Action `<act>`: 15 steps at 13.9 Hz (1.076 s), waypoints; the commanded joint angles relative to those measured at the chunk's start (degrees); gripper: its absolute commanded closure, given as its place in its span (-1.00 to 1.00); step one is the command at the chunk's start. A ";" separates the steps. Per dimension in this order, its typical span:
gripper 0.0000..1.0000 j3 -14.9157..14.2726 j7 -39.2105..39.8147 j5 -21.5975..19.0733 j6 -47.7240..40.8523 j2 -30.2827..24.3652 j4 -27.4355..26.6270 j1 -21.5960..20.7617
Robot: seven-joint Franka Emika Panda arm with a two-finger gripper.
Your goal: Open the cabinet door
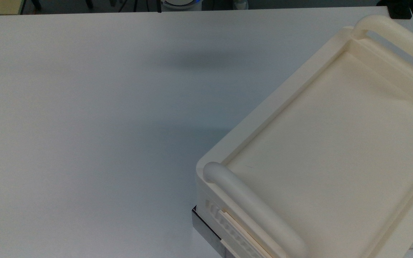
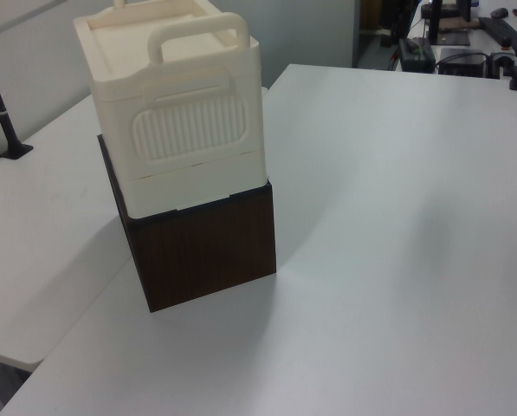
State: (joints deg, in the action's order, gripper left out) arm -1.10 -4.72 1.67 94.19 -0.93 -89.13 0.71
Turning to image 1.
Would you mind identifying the black table clamp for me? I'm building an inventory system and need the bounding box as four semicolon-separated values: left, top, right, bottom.
387;0;413;20

